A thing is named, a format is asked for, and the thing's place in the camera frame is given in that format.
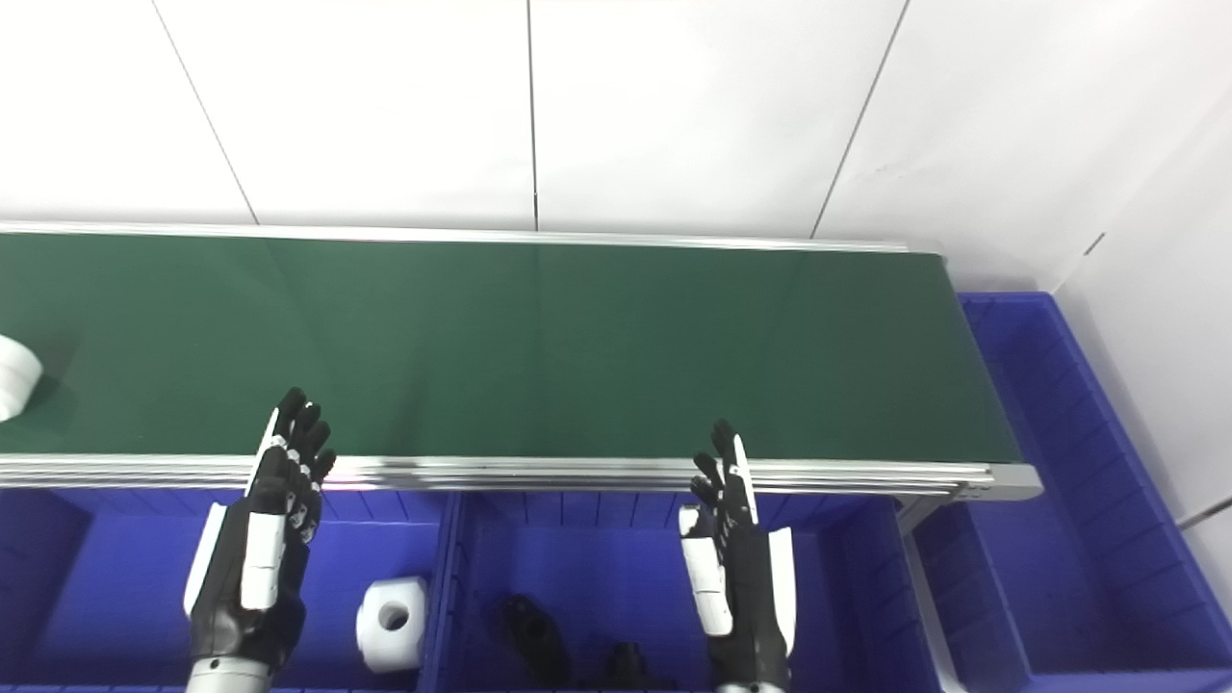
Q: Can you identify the large black plastic part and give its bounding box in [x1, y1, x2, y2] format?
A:
[499, 594, 571, 690]

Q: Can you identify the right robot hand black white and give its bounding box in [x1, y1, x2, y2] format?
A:
[678, 419, 799, 688]

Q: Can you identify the white plastic cylindrical part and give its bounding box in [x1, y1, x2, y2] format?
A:
[0, 334, 45, 423]
[355, 576, 429, 675]

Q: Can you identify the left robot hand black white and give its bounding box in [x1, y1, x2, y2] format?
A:
[183, 387, 338, 675]

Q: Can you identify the large blue plastic bin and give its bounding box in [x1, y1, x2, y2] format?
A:
[910, 292, 1232, 693]

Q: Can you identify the green conveyor belt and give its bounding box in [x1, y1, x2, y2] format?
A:
[0, 233, 1023, 464]
[0, 221, 1045, 693]

